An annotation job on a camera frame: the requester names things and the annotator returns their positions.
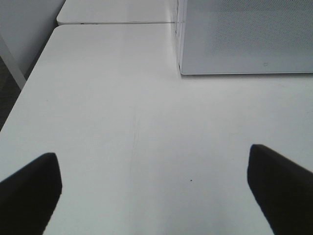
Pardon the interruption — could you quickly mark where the white microwave oven body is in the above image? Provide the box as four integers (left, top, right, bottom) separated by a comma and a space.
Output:
170, 0, 188, 68

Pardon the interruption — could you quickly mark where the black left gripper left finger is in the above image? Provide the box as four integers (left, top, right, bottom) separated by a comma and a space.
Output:
0, 153, 62, 235

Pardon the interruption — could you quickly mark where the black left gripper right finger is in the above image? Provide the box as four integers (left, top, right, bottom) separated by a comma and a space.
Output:
247, 144, 313, 235

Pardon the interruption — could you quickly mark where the white table leg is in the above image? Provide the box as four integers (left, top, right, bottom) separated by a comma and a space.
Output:
0, 35, 26, 90

